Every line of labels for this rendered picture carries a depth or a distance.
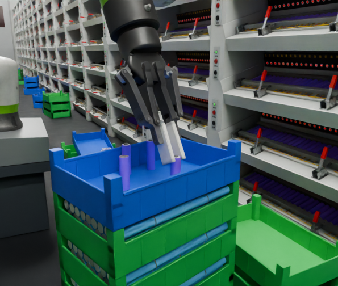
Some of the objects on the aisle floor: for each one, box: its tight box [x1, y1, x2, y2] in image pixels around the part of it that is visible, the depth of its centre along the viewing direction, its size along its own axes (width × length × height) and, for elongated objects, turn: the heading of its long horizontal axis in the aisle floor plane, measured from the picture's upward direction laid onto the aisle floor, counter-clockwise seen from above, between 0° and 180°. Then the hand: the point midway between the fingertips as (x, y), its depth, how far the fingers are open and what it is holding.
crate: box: [61, 142, 116, 159], centre depth 217 cm, size 30×20×8 cm
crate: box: [72, 128, 114, 156], centre depth 202 cm, size 30×20×8 cm
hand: (169, 143), depth 60 cm, fingers closed, pressing on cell
